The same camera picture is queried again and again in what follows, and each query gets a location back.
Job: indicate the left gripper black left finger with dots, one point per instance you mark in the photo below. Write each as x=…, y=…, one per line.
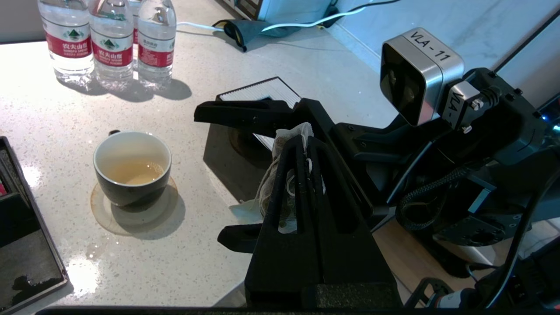
x=284, y=267

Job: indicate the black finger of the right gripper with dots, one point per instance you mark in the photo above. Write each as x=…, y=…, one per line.
x=240, y=238
x=249, y=116

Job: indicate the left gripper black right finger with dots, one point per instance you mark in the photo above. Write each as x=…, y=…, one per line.
x=350, y=271

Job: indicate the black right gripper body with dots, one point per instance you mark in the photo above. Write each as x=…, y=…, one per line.
x=358, y=148

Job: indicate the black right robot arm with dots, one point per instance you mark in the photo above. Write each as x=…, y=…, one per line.
x=503, y=144

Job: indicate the black tissue box white top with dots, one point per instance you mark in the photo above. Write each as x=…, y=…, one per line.
x=227, y=153

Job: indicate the red-capped water bottle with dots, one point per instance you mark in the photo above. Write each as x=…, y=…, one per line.
x=65, y=43
x=156, y=43
x=111, y=43

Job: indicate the black cup white inside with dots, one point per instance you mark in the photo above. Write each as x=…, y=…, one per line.
x=131, y=192

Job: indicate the clear glass coaster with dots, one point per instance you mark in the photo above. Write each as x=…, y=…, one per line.
x=105, y=218

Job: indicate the black rectangular serving tray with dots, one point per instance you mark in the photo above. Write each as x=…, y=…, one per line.
x=30, y=262

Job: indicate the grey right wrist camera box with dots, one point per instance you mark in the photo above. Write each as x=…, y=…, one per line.
x=420, y=78

